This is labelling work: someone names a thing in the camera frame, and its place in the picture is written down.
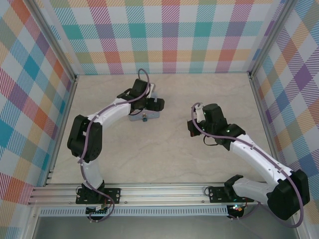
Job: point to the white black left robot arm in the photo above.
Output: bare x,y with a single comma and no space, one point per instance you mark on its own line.
109,112

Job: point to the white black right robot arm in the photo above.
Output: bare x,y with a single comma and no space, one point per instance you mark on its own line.
254,152

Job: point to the small blue brass padlock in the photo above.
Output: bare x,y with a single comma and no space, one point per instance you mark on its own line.
144,119

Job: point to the blue cartoon print tin box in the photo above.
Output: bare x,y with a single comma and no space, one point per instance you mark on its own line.
152,116

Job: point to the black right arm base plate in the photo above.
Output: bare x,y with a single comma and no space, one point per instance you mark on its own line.
216,194

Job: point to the long aluminium base rail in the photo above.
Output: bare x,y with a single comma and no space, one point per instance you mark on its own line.
162,193

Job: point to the aluminium frame side rail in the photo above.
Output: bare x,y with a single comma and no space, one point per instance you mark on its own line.
62,129

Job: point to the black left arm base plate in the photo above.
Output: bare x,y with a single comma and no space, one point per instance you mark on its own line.
113,195

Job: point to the aluminium frame post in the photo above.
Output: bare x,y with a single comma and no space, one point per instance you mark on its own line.
271,35
52,37

